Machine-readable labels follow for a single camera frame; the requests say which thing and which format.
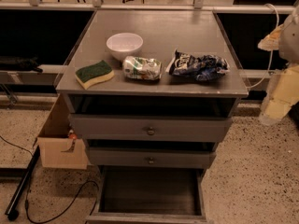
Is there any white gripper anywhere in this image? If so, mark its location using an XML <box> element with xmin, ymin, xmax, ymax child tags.
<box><xmin>258</xmin><ymin>15</ymin><xmax>299</xmax><ymax>125</ymax></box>

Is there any blue chip bag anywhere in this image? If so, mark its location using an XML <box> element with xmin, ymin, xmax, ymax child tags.
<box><xmin>166</xmin><ymin>50</ymin><xmax>230</xmax><ymax>82</ymax></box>

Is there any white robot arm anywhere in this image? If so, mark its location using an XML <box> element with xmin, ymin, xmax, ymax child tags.
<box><xmin>258</xmin><ymin>7</ymin><xmax>299</xmax><ymax>126</ymax></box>

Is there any grey drawer cabinet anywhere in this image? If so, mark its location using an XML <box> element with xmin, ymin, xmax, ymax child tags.
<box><xmin>55</xmin><ymin>8</ymin><xmax>249</xmax><ymax>224</ymax></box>

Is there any grey bottom drawer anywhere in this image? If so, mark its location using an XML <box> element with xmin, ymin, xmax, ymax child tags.
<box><xmin>86</xmin><ymin>166</ymin><xmax>214</xmax><ymax>224</ymax></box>

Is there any grey drawer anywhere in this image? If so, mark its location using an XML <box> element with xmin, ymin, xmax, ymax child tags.
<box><xmin>86</xmin><ymin>147</ymin><xmax>216</xmax><ymax>169</ymax></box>
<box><xmin>69</xmin><ymin>114</ymin><xmax>232</xmax><ymax>142</ymax></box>
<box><xmin>86</xmin><ymin>166</ymin><xmax>214</xmax><ymax>224</ymax></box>

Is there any grey middle drawer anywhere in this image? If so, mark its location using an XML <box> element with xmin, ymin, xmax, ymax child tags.
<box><xmin>86</xmin><ymin>147</ymin><xmax>216</xmax><ymax>169</ymax></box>

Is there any grey top drawer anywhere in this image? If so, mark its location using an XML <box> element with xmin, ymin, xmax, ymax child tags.
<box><xmin>69</xmin><ymin>114</ymin><xmax>232</xmax><ymax>142</ymax></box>

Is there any white bowl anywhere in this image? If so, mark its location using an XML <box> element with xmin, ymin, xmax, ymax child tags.
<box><xmin>107</xmin><ymin>33</ymin><xmax>143</xmax><ymax>62</ymax></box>

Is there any green yellow sponge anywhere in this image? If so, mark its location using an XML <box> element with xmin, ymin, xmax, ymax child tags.
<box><xmin>75</xmin><ymin>60</ymin><xmax>114</xmax><ymax>90</ymax></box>

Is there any cardboard box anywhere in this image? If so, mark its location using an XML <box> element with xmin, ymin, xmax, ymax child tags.
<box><xmin>37</xmin><ymin>95</ymin><xmax>89</xmax><ymax>170</ymax></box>

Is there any black floor bar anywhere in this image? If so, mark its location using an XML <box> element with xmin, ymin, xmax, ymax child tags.
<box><xmin>1</xmin><ymin>147</ymin><xmax>40</xmax><ymax>221</ymax></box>

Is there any white hanging cable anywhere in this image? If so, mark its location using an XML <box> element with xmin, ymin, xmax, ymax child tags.
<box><xmin>244</xmin><ymin>3</ymin><xmax>280</xmax><ymax>90</ymax></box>

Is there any metal frame rail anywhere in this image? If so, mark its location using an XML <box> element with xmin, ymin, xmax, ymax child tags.
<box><xmin>0</xmin><ymin>2</ymin><xmax>294</xmax><ymax>14</ymax></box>

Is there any black floor cable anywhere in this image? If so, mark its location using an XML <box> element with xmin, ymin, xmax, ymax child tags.
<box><xmin>0</xmin><ymin>135</ymin><xmax>100</xmax><ymax>224</ymax></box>

